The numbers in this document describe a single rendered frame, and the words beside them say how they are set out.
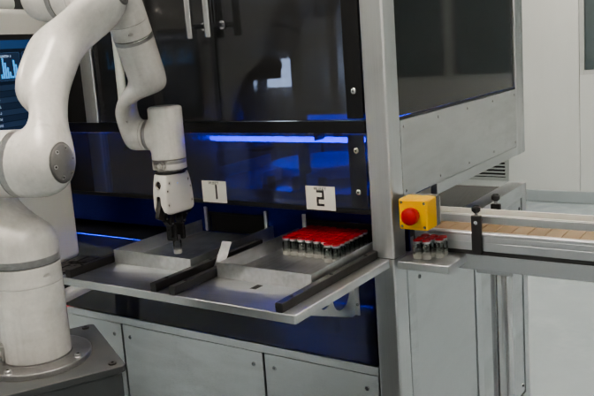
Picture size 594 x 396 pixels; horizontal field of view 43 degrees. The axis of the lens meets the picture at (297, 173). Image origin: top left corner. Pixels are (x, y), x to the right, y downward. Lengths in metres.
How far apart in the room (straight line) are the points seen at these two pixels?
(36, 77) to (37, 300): 0.40
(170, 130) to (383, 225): 0.56
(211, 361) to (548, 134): 4.61
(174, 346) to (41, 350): 0.95
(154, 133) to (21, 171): 0.59
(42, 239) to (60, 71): 0.31
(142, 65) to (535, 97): 4.96
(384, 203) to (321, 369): 0.50
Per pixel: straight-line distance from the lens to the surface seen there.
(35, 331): 1.43
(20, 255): 1.40
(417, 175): 1.90
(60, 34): 1.50
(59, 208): 2.38
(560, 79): 6.37
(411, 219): 1.73
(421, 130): 1.92
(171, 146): 1.86
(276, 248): 1.95
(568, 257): 1.78
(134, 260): 1.96
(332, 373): 2.02
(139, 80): 1.79
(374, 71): 1.75
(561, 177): 6.47
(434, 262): 1.79
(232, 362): 2.21
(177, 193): 1.89
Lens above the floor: 1.39
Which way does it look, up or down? 9 degrees down
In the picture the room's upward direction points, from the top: 4 degrees counter-clockwise
